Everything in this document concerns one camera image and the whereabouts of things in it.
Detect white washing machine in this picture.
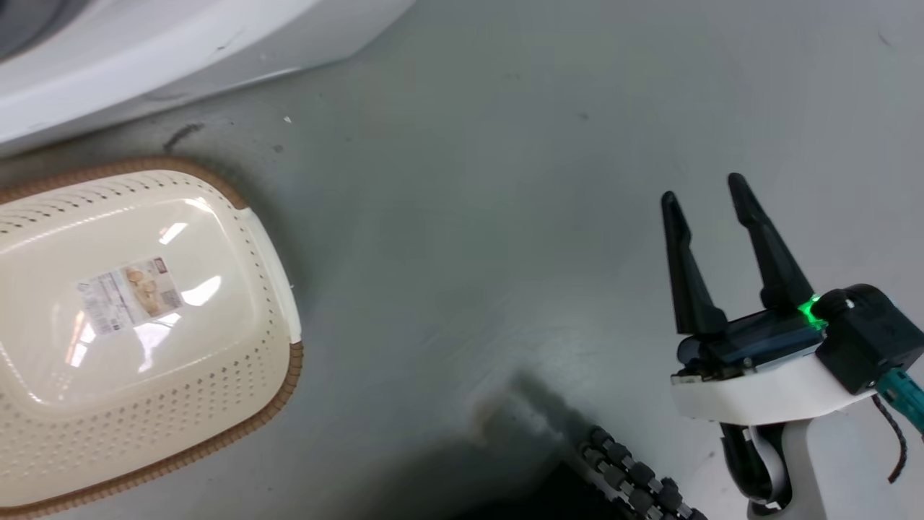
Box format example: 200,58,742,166
0,0,418,158

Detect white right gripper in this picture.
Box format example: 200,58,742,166
660,173,878,426

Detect cream laundry basket brown rim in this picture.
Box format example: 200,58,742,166
0,156,305,519

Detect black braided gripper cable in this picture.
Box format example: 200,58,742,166
872,394,908,484

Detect teal cable connector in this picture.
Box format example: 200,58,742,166
876,367,924,436

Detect paper label sticker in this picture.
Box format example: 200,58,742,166
76,257,185,337

